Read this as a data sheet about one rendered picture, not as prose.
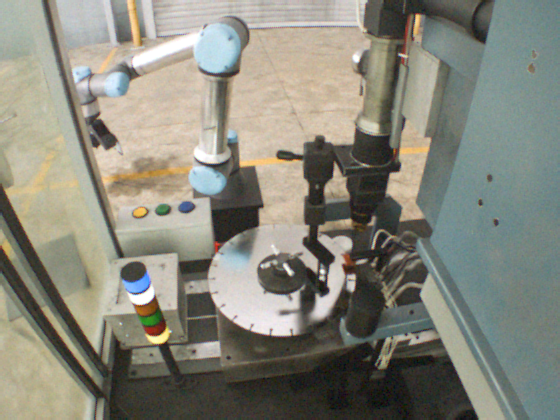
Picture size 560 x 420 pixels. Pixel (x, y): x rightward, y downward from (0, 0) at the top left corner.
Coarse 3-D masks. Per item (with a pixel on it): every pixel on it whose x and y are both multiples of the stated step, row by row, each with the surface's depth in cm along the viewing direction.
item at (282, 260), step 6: (276, 246) 88; (276, 252) 87; (300, 252) 87; (276, 258) 85; (282, 258) 85; (288, 258) 85; (264, 264) 84; (270, 264) 85; (276, 264) 86; (282, 264) 85; (288, 264) 84; (282, 270) 86; (288, 270) 83
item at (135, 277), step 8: (128, 264) 62; (136, 264) 63; (144, 264) 63; (120, 272) 61; (128, 272) 61; (136, 272) 61; (144, 272) 61; (128, 280) 60; (136, 280) 60; (144, 280) 61; (128, 288) 61; (136, 288) 61; (144, 288) 62
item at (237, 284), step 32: (288, 224) 101; (224, 256) 93; (256, 256) 93; (224, 288) 85; (256, 288) 86; (320, 288) 86; (352, 288) 85; (256, 320) 79; (288, 320) 79; (320, 320) 79
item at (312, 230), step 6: (318, 186) 76; (312, 228) 84; (318, 228) 84; (312, 234) 85; (318, 234) 86; (306, 240) 88; (312, 240) 86; (318, 240) 88; (306, 246) 88; (312, 246) 86; (318, 246) 86; (324, 246) 86; (312, 252) 87; (318, 252) 85; (324, 252) 85; (330, 252) 85; (318, 258) 85; (324, 258) 84; (330, 258) 84; (318, 264) 86; (324, 264) 84; (318, 270) 87
